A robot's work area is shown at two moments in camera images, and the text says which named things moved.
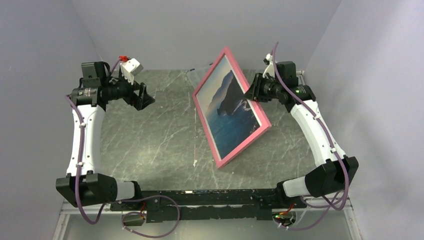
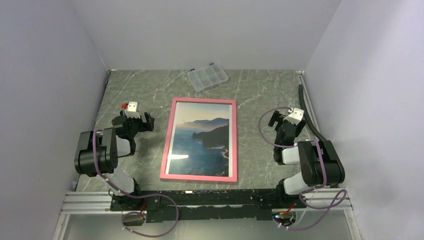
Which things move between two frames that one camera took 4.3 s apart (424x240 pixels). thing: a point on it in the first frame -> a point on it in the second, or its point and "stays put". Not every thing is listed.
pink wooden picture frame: x=266 y=124 -> x=204 y=178
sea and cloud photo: x=231 y=116 -> x=201 y=141
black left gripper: x=144 y=99 -> x=147 y=126
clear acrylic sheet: x=231 y=116 -> x=201 y=142
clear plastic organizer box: x=197 y=76 stays put
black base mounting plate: x=210 y=204 stays put
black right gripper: x=254 y=92 -> x=277 y=117
